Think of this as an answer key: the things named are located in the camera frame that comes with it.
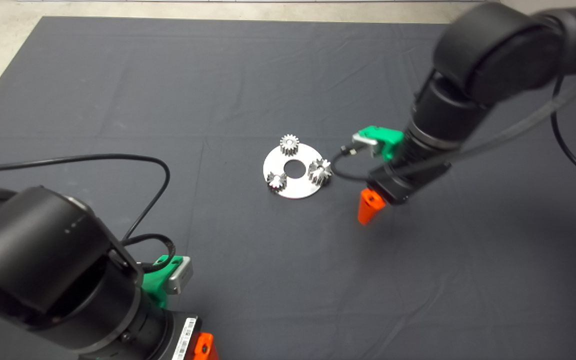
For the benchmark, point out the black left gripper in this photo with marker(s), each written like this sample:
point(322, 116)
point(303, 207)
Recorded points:
point(183, 335)

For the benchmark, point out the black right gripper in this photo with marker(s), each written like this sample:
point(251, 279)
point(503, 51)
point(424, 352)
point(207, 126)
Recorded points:
point(408, 180)

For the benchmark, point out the larger steel gear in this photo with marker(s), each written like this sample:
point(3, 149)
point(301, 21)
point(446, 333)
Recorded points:
point(320, 171)

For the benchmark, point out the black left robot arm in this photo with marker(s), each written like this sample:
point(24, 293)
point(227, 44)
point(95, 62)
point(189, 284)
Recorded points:
point(43, 250)

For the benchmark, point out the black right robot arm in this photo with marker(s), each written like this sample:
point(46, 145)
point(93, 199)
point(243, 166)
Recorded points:
point(493, 50)

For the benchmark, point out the small steel gear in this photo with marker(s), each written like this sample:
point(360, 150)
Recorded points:
point(277, 181)
point(289, 145)

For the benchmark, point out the round metal plate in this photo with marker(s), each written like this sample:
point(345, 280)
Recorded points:
point(298, 187)

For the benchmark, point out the dark grey table cloth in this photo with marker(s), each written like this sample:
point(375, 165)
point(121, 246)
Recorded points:
point(268, 75)

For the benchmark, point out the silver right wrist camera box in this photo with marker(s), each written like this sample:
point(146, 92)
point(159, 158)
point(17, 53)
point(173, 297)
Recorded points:
point(363, 139)

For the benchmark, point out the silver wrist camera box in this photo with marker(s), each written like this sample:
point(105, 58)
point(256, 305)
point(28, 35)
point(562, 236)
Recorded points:
point(363, 139)
point(180, 277)

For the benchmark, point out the green right camera mount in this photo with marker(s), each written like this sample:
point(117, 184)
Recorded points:
point(385, 137)

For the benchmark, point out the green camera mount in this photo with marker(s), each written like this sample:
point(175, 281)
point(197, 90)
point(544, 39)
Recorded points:
point(385, 137)
point(155, 290)

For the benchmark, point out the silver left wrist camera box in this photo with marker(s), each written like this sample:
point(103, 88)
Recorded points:
point(180, 277)

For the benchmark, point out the green left camera mount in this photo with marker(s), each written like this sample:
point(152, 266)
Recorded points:
point(155, 290)

